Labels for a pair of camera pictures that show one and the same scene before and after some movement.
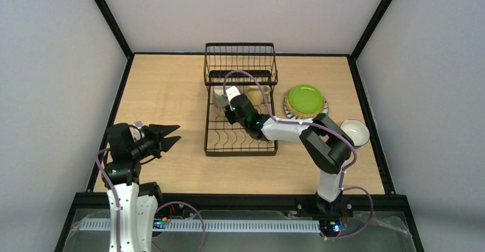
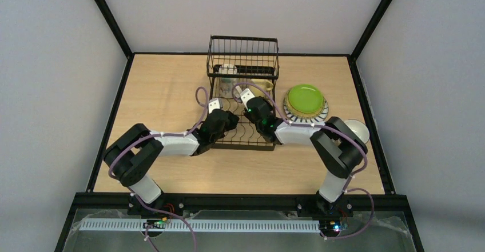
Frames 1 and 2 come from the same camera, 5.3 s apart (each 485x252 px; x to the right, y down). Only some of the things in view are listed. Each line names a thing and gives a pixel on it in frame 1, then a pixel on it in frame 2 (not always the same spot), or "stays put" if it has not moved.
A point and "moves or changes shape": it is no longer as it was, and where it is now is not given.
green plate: (305, 98) stays put
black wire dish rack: (240, 79) moves or changes shape
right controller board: (330, 224) stays put
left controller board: (159, 224) stays put
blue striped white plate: (325, 110) stays put
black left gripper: (154, 138) → (229, 119)
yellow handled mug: (254, 93) moves or changes shape
